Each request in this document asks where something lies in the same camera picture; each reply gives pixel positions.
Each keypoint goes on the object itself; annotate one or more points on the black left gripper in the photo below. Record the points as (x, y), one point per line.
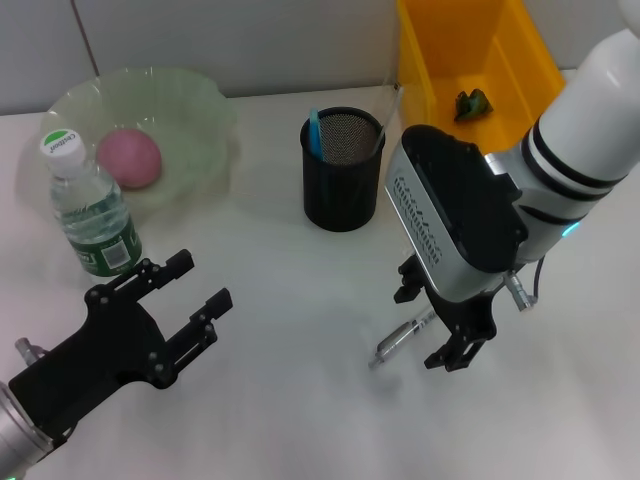
(110, 350)

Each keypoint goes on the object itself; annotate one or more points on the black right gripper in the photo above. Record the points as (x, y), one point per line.
(467, 320)

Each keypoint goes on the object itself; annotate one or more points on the silver ballpoint pen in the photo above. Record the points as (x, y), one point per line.
(400, 337)

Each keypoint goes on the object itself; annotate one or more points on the clear water bottle green label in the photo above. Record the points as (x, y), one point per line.
(95, 220)

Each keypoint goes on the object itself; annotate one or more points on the pink peach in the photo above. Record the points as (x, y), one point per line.
(129, 159)

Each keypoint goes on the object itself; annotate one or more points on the transparent plastic ruler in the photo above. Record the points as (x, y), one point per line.
(389, 112)

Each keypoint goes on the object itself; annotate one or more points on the green plastic wrapper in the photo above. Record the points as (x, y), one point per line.
(470, 106)

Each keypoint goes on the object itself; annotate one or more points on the blue scissors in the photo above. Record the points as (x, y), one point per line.
(315, 135)

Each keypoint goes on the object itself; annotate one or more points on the black mesh pen cup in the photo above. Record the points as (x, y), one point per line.
(340, 200)

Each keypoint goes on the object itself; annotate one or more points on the translucent green fruit plate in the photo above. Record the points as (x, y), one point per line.
(195, 125)

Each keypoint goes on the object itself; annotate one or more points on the yellow plastic storage bin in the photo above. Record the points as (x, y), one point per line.
(450, 45)

